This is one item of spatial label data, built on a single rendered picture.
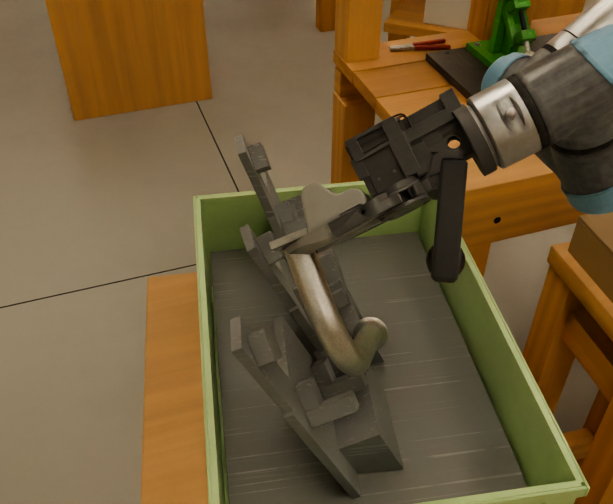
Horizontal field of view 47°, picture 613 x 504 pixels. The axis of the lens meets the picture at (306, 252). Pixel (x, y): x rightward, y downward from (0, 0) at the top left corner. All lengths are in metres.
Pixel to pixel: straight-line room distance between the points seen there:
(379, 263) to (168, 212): 1.66
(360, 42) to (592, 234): 0.82
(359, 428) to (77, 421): 1.35
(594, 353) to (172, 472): 0.74
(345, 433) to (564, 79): 0.49
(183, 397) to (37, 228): 1.81
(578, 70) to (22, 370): 1.94
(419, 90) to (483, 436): 0.94
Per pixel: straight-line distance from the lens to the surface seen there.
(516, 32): 1.78
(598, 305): 1.25
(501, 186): 1.37
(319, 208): 0.67
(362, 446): 0.90
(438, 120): 0.67
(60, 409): 2.18
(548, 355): 1.44
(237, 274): 1.20
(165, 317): 1.23
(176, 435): 1.07
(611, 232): 1.26
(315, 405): 0.81
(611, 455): 1.35
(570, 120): 0.67
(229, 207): 1.20
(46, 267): 2.65
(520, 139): 0.66
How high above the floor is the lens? 1.65
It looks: 41 degrees down
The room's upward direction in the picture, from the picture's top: straight up
